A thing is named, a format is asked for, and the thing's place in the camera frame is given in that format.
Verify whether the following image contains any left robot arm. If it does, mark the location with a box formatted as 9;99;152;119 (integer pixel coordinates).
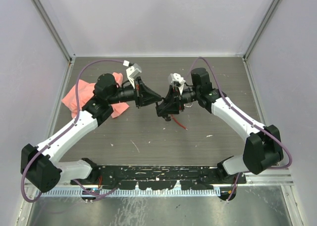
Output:
20;73;161;193

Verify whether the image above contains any slotted cable duct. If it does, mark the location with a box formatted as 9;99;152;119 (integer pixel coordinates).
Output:
42;187;220;197

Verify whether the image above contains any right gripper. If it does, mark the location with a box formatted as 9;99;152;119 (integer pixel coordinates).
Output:
158;84;200;114

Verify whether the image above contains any pink cloth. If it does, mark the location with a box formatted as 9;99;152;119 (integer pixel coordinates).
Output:
61;72;130;119

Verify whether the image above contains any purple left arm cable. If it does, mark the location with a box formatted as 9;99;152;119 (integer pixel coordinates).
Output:
21;59;129;207

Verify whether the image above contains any red cable seal lock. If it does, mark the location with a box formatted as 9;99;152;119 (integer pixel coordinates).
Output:
171;115;188;131

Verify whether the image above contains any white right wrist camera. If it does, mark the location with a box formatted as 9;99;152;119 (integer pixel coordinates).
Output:
168;73;186;95

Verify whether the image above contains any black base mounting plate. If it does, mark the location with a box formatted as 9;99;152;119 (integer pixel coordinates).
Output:
78;165;236;190

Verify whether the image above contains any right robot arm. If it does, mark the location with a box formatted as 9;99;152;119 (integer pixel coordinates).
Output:
156;68;284;183

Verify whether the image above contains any aluminium frame rail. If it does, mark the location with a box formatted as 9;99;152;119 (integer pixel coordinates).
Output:
33;164;293;193

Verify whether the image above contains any small brass padlock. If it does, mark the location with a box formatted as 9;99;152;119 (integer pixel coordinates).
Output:
184;103;193;108

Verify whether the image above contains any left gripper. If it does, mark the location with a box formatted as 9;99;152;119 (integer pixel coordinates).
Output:
107;77;161;109

